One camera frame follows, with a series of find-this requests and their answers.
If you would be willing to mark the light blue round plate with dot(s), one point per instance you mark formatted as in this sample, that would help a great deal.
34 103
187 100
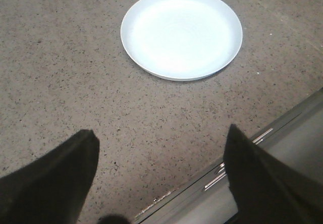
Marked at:
181 40

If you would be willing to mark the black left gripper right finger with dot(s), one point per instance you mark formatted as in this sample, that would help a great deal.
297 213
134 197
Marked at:
265 189

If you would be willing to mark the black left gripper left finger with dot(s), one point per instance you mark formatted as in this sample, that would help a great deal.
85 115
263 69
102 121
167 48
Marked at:
53 188

